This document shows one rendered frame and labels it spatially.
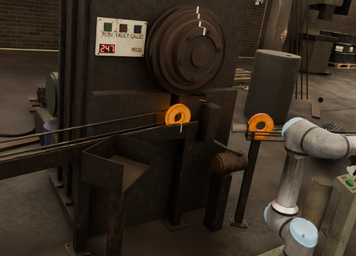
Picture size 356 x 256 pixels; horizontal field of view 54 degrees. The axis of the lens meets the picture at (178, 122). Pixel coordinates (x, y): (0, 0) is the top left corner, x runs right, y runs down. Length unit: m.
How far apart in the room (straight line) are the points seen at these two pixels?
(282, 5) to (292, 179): 4.72
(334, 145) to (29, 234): 1.69
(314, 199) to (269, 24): 4.50
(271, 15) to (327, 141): 4.99
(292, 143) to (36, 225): 1.56
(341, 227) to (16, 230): 1.82
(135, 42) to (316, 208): 1.35
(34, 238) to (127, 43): 1.21
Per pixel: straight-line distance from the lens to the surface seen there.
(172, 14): 1.78
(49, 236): 2.23
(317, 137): 1.41
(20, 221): 2.36
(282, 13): 6.07
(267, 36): 6.29
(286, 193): 1.59
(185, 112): 1.99
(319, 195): 2.12
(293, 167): 1.53
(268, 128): 2.20
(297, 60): 4.62
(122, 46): 1.82
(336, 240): 2.19
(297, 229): 1.56
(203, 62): 1.82
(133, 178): 1.58
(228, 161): 2.09
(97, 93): 1.82
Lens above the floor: 1.37
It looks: 19 degrees down
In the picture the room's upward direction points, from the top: 8 degrees clockwise
